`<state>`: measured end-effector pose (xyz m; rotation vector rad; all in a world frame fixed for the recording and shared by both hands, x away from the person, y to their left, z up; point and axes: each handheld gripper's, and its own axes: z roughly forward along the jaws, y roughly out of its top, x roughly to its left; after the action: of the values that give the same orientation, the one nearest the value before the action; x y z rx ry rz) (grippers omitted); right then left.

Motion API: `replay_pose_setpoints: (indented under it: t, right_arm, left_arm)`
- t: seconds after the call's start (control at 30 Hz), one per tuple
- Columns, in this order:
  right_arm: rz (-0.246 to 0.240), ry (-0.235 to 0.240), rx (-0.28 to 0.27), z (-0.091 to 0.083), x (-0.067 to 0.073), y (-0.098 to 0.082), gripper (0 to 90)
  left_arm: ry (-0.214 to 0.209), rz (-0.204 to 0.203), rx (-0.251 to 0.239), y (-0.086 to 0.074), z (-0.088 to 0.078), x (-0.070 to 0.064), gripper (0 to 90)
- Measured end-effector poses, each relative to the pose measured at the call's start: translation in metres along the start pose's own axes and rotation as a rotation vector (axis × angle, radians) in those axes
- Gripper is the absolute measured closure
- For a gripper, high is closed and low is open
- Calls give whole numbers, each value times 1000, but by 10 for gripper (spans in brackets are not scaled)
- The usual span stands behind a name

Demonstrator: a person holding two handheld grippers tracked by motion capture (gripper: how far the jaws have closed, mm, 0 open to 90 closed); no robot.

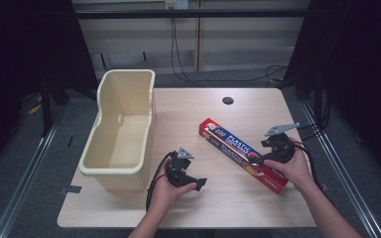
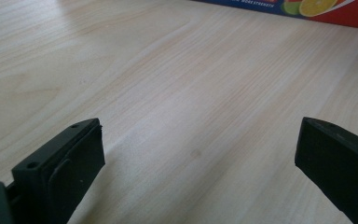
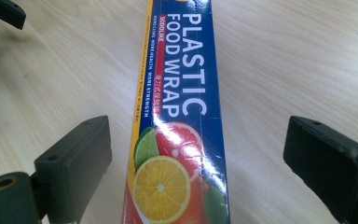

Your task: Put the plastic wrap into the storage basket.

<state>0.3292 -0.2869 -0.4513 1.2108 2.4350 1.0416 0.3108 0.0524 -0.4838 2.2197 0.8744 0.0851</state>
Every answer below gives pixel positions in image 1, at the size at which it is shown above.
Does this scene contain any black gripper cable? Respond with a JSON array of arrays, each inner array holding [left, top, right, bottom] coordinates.
[[291, 141, 332, 201], [145, 150, 179, 213]]

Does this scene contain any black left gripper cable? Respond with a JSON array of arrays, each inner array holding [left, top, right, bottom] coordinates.
[[145, 150, 179, 213]]

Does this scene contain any black curtain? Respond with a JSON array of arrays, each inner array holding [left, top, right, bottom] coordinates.
[[282, 0, 381, 186], [0, 0, 99, 186]]

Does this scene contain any white wall outlet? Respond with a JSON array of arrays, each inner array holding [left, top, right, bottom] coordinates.
[[165, 0, 190, 11]]

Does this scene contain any person's left hand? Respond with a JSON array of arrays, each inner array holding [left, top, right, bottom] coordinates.
[[149, 158, 198, 213]]

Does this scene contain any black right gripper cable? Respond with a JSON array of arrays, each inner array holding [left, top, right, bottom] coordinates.
[[291, 141, 332, 201]]

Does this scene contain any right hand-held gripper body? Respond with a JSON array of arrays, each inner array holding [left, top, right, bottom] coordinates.
[[260, 122, 302, 165]]

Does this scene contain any dark horizontal bar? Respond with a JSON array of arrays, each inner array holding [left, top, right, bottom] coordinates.
[[74, 9, 309, 20]]

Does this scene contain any red and blue wrap box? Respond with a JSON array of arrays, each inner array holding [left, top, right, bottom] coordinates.
[[197, 117, 290, 195]]

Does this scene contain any metal floor rail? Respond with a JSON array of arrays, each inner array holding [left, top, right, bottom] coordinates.
[[300, 100, 381, 238], [0, 118, 64, 238]]

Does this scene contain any black wall cable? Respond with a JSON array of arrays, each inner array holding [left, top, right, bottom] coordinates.
[[170, 17, 290, 89]]

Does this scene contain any cream plastic bin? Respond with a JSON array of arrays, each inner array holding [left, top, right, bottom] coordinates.
[[78, 68, 158, 193]]

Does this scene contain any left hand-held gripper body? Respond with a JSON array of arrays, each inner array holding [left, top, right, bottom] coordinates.
[[165, 147, 196, 188]]

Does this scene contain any person's right hand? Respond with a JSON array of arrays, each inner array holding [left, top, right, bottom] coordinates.
[[263, 136, 315, 193]]

